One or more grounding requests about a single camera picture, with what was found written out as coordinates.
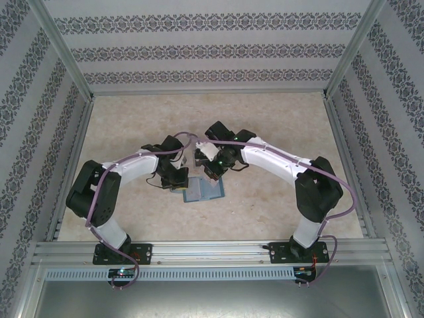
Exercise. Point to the aluminium table side rail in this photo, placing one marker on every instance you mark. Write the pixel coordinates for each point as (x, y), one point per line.
(338, 132)
(80, 132)

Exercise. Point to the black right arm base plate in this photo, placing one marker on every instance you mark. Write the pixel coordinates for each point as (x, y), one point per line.
(278, 253)

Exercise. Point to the small circuit board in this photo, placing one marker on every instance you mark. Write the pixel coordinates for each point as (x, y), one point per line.
(304, 271)

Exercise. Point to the aluminium table back rail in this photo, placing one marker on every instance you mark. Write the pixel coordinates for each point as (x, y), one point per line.
(208, 91)

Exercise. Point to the circuit board with green light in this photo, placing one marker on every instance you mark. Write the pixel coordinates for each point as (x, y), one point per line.
(121, 272)

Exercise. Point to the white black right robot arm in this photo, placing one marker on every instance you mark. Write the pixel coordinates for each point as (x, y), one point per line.
(268, 159)

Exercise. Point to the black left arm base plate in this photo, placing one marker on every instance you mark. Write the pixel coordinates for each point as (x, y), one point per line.
(142, 253)

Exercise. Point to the grey metal sheet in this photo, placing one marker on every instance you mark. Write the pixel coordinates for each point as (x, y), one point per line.
(212, 298)

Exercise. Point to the aluminium mounting rail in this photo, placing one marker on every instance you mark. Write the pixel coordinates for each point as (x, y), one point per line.
(212, 253)

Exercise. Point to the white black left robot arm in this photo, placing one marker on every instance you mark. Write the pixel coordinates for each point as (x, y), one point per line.
(132, 169)

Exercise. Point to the blue leather card holder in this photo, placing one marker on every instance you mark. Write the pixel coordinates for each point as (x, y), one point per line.
(195, 192)

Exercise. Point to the aluminium frame post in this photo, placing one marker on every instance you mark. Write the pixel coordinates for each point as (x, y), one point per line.
(357, 46)
(59, 46)

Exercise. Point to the clear acrylic card box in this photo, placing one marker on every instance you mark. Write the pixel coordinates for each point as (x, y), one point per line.
(198, 162)

